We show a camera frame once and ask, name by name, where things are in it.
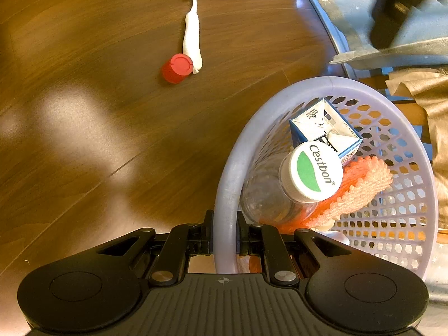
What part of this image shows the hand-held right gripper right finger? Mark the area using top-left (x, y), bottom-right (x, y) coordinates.
top-left (237, 212), bottom-right (358, 284)

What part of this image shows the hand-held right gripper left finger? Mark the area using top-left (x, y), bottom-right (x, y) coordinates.
top-left (93, 210), bottom-right (215, 286)

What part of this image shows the lavender plastic basket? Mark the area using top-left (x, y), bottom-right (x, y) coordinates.
top-left (213, 76), bottom-right (439, 282)

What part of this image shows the clear plastic water bottle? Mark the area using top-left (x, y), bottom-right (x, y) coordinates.
top-left (241, 141), bottom-right (344, 225)

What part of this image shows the blue milk carton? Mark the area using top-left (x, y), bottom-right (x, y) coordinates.
top-left (289, 98), bottom-right (363, 167)

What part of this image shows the crumpled white tissue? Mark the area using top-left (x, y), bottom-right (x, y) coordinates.
top-left (317, 222), bottom-right (351, 245)

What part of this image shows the red bottle cap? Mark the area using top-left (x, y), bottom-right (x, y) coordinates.
top-left (161, 53), bottom-right (194, 85)

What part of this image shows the white toothbrush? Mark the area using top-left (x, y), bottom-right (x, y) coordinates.
top-left (182, 0), bottom-right (204, 75)

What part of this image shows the tan cloth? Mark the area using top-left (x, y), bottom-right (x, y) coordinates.
top-left (385, 69), bottom-right (448, 183)

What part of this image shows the light blue starry curtain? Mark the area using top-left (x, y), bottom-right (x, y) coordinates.
top-left (297, 0), bottom-right (448, 74)

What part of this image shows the dark blurred bar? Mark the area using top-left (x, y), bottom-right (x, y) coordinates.
top-left (369, 0), bottom-right (448, 50)

